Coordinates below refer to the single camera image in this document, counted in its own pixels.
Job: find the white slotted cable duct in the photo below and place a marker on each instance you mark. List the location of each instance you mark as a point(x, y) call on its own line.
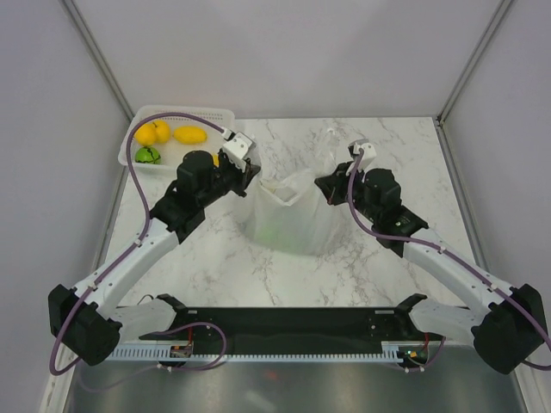
point(164, 352)

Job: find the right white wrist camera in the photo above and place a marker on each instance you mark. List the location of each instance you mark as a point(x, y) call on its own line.
point(363, 153)

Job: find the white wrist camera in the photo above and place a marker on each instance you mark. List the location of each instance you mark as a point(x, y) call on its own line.
point(363, 153)
point(239, 148)

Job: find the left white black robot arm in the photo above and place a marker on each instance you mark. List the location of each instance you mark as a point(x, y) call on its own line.
point(87, 318)

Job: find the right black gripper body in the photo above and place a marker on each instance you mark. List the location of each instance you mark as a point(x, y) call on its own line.
point(368, 210)

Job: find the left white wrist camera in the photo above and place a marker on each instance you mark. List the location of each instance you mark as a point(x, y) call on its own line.
point(239, 148)

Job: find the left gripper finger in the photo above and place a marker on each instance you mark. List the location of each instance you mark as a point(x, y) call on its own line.
point(248, 173)
point(238, 188)

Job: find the right aluminium frame post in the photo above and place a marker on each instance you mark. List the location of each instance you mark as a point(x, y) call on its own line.
point(497, 19)

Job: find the left aluminium frame post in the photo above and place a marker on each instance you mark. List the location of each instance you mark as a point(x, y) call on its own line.
point(85, 34)

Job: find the white lemon-print plastic bag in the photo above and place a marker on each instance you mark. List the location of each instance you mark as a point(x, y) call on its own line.
point(291, 214)

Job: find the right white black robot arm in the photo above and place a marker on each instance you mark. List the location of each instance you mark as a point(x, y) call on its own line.
point(504, 324)

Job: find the small yellow fake lemon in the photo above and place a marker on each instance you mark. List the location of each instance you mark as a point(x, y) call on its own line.
point(162, 130)

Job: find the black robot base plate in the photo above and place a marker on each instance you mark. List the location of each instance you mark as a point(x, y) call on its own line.
point(295, 330)

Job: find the large yellow fake lemon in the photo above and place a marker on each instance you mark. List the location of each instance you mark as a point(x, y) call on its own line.
point(146, 135)

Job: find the aluminium frame post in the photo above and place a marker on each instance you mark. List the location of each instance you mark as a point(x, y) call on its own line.
point(85, 34)
point(497, 19)

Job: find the white plastic fruit basket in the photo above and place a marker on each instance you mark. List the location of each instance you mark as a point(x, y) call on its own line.
point(172, 152)

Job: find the green black-striped fake fruit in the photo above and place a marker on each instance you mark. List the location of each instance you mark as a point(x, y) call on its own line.
point(147, 155)

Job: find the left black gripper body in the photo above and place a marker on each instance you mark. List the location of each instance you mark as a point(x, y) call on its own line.
point(225, 175)

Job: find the yellow fake mango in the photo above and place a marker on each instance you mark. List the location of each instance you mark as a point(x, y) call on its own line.
point(190, 135)

